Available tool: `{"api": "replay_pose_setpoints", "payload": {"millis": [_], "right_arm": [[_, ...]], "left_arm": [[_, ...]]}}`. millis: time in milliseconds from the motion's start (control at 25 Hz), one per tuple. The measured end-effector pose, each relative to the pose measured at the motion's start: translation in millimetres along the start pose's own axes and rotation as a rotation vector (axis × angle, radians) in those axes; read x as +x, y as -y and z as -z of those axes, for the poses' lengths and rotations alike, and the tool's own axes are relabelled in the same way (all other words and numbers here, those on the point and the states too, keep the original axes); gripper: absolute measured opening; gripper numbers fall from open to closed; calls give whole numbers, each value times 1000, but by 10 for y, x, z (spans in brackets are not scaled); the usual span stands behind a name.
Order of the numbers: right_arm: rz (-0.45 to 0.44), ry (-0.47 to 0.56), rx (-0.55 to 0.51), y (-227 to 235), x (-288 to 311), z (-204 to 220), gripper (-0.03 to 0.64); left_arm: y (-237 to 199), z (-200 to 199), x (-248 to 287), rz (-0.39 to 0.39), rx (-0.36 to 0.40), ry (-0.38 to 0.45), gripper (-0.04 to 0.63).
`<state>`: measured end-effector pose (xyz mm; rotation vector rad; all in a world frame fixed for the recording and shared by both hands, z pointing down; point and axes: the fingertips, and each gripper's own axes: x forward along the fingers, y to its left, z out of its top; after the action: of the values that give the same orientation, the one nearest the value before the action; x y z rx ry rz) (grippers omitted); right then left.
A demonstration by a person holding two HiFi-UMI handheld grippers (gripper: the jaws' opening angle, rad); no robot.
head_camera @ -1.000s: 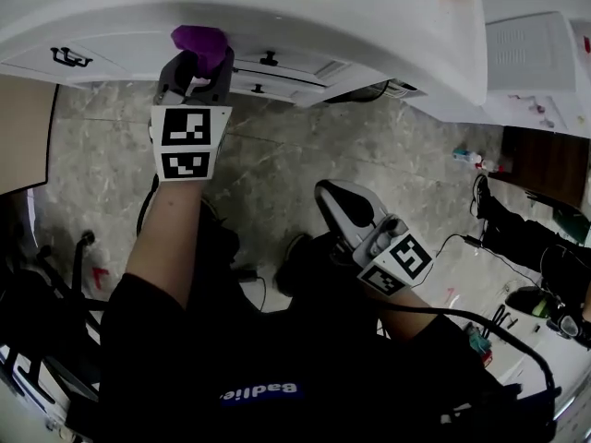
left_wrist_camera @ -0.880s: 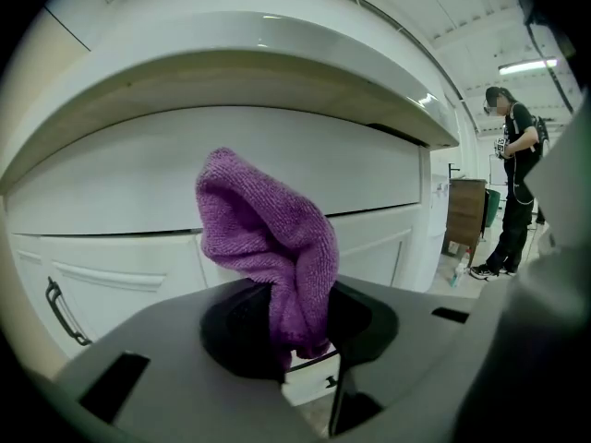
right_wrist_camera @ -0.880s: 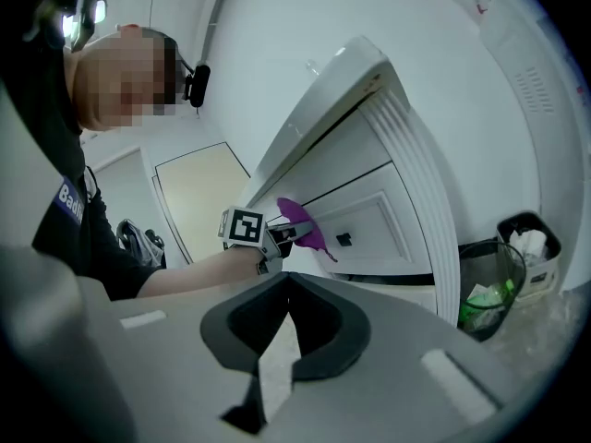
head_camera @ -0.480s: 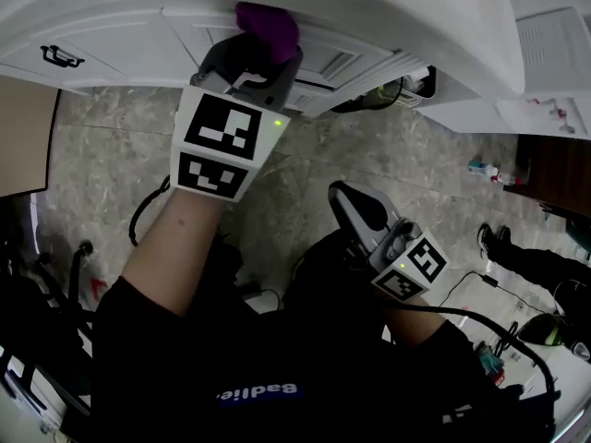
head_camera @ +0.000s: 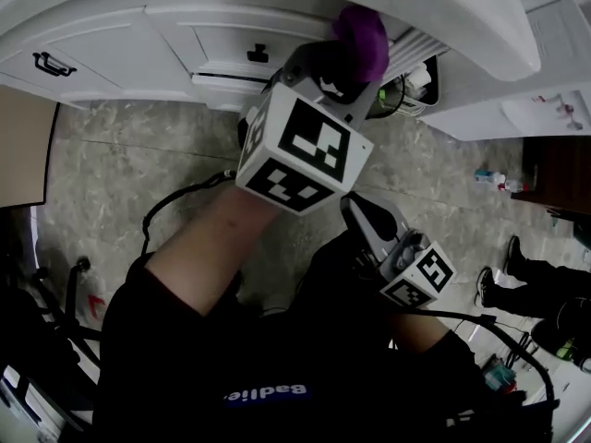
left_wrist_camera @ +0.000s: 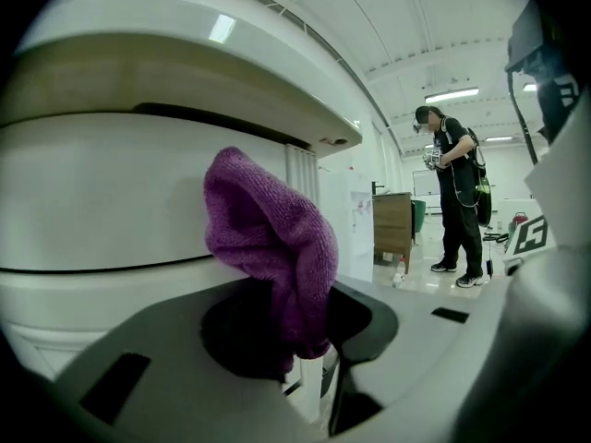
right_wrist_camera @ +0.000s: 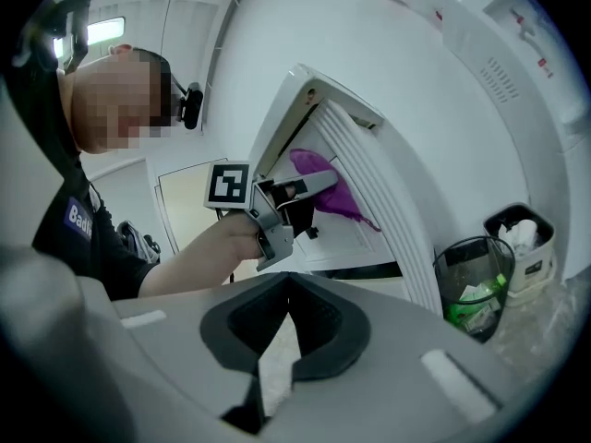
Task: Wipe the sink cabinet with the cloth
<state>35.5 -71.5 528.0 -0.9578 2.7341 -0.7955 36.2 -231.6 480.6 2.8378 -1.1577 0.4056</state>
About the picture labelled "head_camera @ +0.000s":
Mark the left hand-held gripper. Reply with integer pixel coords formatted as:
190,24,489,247
235,40,377,217

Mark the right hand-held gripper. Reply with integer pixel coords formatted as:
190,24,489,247
340,190,458,312

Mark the purple cloth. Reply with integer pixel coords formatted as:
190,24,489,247
332,5,391,85

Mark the white drawer with round knob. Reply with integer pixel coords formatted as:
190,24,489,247
190,72,279,113

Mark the person's right forearm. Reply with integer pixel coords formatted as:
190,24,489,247
386,308,450,355

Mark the person's left forearm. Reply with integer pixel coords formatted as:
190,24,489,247
144,184,283,318

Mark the white crumpled tissue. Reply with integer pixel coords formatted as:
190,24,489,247
407,61,431,92

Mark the white vanity cabinet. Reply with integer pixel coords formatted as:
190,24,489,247
0,0,452,113

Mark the white trash bin black liner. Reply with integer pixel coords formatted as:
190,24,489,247
400,53,441,116

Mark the white vanity countertop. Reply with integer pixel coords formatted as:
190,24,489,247
0,0,543,83

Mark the person's black shirt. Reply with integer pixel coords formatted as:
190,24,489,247
90,232,530,443

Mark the white printed paper sheet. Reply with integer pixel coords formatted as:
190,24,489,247
500,90,591,134

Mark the dark brown wooden cabinet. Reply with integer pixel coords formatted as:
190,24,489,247
511,135,591,217

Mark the teal box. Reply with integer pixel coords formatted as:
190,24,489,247
481,354,519,394

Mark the white appliance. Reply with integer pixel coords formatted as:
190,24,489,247
417,0,591,143

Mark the beige wooden panel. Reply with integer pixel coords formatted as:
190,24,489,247
0,85,60,208

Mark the black square handle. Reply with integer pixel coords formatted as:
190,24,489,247
246,43,271,64

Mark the white cabinet door square handle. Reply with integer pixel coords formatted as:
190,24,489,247
144,4,344,81

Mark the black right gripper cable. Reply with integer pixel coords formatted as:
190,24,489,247
423,308,558,408

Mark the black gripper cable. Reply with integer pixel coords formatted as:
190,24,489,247
423,308,558,408
141,169,238,258

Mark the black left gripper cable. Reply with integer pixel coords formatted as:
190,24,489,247
141,169,238,258

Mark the white cabinet front bar handle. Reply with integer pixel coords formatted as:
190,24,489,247
0,10,196,106

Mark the black bar handle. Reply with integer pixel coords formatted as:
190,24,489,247
32,51,78,78

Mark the black chair frame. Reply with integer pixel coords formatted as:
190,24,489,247
0,255,103,434

